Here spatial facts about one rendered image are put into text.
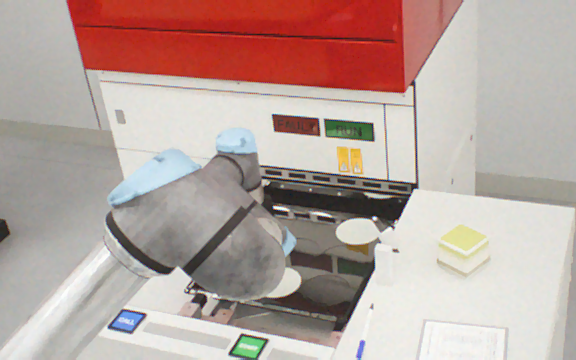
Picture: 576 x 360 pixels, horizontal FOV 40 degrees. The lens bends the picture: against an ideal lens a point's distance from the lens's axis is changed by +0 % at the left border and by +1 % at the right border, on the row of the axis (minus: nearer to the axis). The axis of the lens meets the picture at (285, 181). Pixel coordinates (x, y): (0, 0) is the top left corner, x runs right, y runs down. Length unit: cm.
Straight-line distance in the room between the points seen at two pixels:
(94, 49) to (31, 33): 233
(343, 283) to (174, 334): 37
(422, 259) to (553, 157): 190
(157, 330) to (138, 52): 69
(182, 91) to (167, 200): 97
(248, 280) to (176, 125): 103
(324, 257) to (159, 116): 58
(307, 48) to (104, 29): 51
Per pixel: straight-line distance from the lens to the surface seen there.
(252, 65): 177
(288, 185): 194
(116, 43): 194
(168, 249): 103
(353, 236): 180
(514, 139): 344
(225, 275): 102
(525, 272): 160
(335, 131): 182
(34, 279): 349
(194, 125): 199
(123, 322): 159
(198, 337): 152
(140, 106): 205
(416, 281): 157
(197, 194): 101
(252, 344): 147
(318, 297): 165
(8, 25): 438
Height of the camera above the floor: 196
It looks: 32 degrees down
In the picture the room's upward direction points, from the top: 8 degrees counter-clockwise
